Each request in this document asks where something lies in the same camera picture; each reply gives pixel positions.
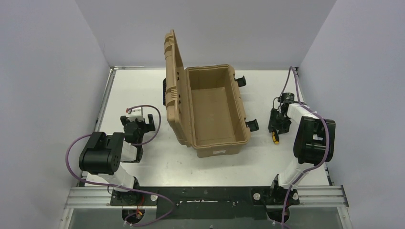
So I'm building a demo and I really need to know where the yellow black handled screwdriver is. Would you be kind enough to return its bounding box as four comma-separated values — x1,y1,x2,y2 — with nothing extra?
272,129,279,145

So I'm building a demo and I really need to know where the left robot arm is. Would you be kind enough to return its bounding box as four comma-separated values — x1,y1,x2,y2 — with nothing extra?
78,114,156,206

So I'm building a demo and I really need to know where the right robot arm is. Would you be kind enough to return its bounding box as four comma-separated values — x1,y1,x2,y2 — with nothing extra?
268,93,336,205

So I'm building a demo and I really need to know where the tan plastic tool box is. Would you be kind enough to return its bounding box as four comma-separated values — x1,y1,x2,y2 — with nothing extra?
162,30,259,158

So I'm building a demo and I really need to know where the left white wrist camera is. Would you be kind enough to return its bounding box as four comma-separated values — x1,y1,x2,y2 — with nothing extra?
125,107,144,122

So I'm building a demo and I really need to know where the aluminium mounting rail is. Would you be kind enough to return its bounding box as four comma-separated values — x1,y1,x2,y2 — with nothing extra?
65,186,349,209

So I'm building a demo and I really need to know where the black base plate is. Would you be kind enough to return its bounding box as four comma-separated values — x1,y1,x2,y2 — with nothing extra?
110,186,300,223

